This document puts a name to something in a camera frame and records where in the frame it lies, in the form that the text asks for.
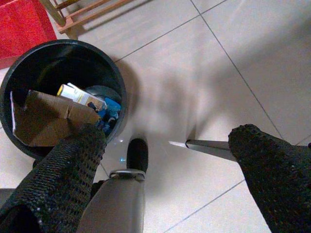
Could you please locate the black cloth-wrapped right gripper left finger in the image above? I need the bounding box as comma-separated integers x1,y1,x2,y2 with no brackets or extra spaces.
0,123,107,233

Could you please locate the silver robot right leg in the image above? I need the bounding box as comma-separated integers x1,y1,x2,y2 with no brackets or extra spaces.
77,138,149,233

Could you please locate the brown cardboard piece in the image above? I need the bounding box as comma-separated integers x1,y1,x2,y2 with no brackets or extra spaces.
12,89,102,148

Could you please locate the white and yellow carton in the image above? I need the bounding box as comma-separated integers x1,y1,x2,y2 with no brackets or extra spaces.
57,82,107,112

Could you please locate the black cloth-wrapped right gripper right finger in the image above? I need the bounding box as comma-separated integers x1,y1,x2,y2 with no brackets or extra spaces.
228,123,311,233

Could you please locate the wooden slatted shoe rack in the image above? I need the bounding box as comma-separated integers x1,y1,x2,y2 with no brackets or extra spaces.
40,0,137,39

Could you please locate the black round rubbish bin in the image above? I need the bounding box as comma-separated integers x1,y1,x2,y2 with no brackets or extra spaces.
0,39,127,161

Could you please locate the red plastic dustpan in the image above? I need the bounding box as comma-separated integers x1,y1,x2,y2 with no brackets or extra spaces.
0,0,58,70

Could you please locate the blue plastic wrapper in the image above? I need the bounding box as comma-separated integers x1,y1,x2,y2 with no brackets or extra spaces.
96,97,121,133

